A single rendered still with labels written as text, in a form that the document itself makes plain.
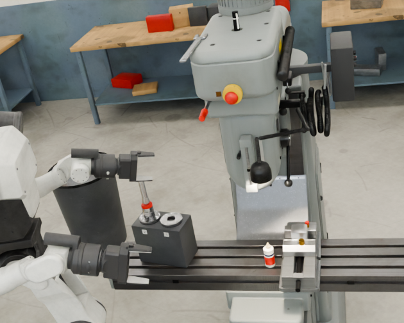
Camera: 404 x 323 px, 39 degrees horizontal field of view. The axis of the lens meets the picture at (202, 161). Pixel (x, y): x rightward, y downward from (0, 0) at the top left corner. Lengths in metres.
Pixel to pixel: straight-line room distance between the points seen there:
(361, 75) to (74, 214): 3.21
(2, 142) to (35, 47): 5.39
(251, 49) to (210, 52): 0.12
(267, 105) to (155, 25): 4.10
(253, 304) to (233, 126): 0.75
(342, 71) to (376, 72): 3.67
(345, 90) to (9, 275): 1.32
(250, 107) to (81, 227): 2.40
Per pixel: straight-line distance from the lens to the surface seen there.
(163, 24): 5.84
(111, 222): 4.06
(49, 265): 1.59
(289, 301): 2.31
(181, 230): 2.27
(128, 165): 2.03
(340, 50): 2.12
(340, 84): 2.17
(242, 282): 2.30
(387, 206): 4.26
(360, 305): 3.49
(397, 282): 2.28
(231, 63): 1.71
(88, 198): 3.89
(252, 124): 1.92
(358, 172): 4.66
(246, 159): 1.95
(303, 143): 2.47
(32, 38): 7.09
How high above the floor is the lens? 2.42
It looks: 29 degrees down
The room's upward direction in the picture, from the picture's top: 10 degrees counter-clockwise
